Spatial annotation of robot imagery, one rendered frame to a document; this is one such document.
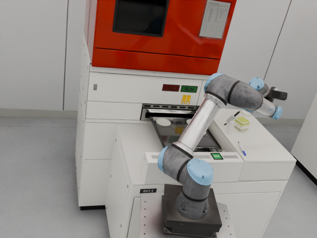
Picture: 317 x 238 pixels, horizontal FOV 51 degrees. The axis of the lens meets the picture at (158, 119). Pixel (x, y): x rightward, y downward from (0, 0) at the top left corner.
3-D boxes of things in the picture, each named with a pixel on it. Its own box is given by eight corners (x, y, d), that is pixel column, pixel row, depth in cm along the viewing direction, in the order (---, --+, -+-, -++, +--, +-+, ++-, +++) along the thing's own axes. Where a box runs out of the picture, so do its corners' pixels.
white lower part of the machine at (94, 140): (74, 159, 315) (79, 79, 277) (157, 158, 340) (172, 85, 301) (77, 215, 256) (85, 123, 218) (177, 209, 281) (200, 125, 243)
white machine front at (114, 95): (85, 120, 220) (89, 63, 201) (198, 123, 245) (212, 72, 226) (85, 122, 218) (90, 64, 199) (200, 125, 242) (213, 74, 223)
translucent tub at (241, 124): (231, 126, 217) (234, 117, 214) (239, 124, 221) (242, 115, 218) (239, 132, 212) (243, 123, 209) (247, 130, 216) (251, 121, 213)
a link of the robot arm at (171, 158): (175, 180, 142) (241, 76, 149) (149, 164, 150) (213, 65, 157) (184, 186, 152) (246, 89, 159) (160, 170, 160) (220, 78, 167)
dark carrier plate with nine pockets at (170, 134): (151, 117, 224) (152, 116, 224) (198, 119, 234) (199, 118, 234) (165, 146, 195) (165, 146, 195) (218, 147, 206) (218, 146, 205)
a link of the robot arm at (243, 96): (260, 87, 142) (287, 105, 182) (237, 79, 148) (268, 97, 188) (248, 112, 143) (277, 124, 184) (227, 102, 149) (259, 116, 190)
